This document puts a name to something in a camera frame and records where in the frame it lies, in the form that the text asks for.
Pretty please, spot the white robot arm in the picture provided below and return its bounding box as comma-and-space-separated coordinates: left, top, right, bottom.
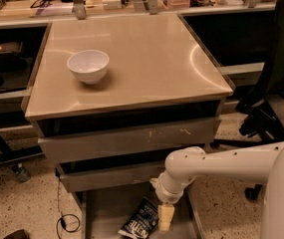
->
150, 141, 284, 239

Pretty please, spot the open bottom grey drawer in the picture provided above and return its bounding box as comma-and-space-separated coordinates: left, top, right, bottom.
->
83, 182, 205, 239

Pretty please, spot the white ceramic bowl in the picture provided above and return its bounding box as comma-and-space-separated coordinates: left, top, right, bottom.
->
67, 50, 110, 85

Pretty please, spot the grey drawer cabinet with counter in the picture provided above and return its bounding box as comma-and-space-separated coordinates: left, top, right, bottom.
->
20, 12, 236, 239

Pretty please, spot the top grey drawer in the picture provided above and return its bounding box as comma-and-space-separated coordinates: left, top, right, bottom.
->
39, 118, 220, 163

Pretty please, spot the black table leg frame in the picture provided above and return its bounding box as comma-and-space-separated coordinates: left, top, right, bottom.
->
0, 108, 44, 168

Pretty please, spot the middle grey drawer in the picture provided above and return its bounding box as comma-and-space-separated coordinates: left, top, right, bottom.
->
57, 152, 168, 192

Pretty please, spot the plastic water bottle on floor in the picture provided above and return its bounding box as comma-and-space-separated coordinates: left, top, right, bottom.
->
11, 163, 31, 182

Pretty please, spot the black cable on floor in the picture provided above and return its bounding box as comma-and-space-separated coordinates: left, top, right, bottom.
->
55, 169, 82, 239

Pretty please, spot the blue kettle chip bag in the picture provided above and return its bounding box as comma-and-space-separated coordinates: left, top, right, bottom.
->
118, 198, 158, 239

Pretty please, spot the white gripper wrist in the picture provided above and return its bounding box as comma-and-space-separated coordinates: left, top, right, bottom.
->
149, 171, 194, 232

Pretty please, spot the black office chair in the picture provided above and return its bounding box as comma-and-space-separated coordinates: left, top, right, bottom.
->
209, 0, 284, 202

